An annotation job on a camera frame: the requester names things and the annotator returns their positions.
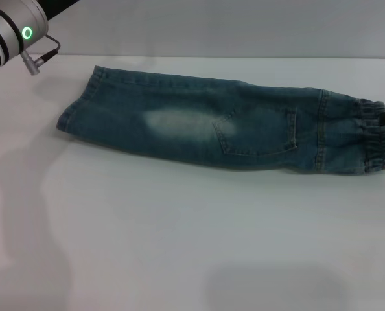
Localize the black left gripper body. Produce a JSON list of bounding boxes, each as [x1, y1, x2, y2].
[[36, 0, 80, 22]]

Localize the blue denim shorts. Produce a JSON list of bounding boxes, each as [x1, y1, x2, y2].
[[56, 64, 385, 178]]

